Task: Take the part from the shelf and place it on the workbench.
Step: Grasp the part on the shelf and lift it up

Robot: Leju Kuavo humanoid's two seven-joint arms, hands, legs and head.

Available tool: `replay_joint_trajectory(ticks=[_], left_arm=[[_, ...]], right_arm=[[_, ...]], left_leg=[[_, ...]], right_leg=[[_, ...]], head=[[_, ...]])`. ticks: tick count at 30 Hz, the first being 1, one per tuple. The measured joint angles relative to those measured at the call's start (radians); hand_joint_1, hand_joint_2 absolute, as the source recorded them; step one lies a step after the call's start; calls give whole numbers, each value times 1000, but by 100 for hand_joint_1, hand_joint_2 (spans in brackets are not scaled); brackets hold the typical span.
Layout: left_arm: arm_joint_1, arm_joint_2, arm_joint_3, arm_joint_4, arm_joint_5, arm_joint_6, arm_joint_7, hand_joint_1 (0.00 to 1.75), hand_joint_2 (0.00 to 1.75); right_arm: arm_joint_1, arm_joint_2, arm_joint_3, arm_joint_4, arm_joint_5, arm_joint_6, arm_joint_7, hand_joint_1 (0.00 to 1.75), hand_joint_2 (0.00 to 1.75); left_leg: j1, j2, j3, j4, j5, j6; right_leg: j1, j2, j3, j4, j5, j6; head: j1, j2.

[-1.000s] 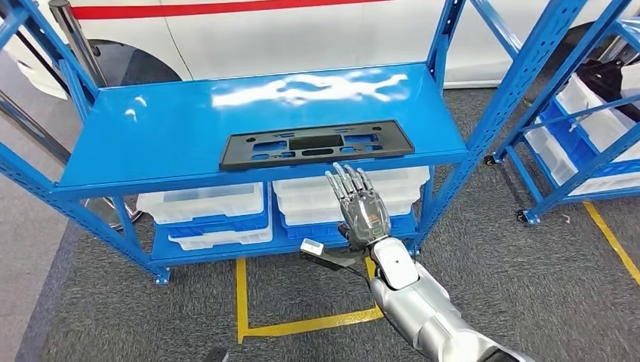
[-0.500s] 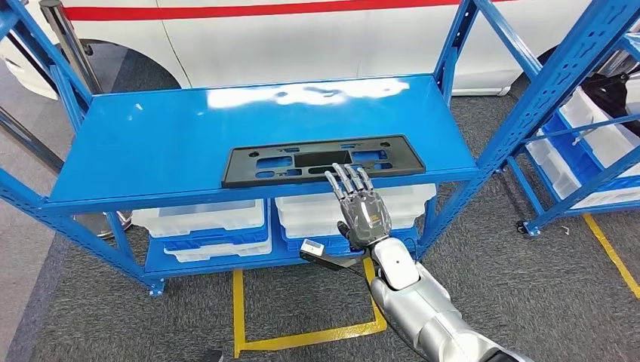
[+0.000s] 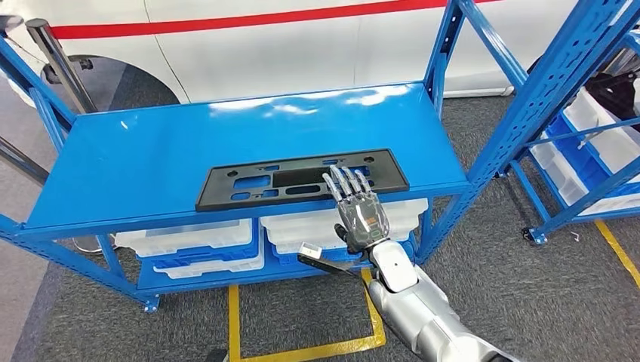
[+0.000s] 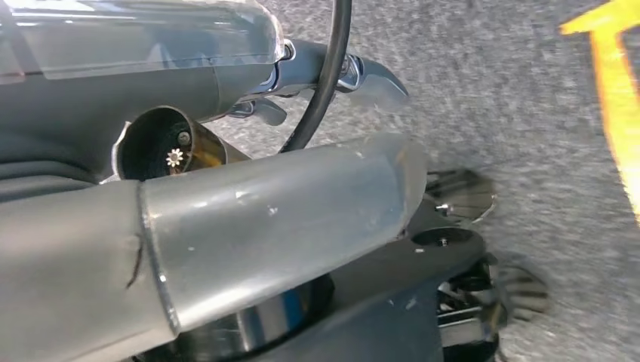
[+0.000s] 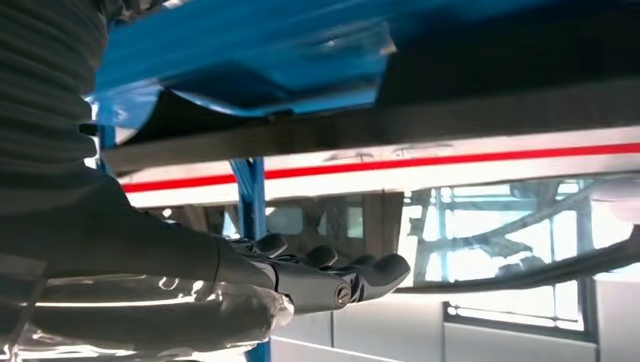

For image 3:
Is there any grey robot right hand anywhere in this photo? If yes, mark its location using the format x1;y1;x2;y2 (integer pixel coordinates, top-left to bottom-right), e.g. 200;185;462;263
322;165;390;253

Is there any white car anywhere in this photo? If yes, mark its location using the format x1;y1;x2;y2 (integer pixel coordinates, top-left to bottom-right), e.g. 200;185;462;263
0;0;581;106

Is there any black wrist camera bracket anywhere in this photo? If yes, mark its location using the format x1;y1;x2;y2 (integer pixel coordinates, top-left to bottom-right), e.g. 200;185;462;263
297;254;374;281

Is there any black plastic plate part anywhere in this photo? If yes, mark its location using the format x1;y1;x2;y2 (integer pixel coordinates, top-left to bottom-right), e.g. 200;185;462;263
195;148;411;213

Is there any blue metal shelf rack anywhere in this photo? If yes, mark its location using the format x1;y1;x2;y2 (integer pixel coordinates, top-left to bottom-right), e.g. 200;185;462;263
0;0;640;313

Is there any black item in bin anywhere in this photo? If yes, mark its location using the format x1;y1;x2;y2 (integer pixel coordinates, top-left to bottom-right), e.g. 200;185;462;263
585;72;640;132

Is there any blue wheeled shelf rack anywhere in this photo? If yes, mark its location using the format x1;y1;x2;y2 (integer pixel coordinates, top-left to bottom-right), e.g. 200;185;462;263
509;29;640;246

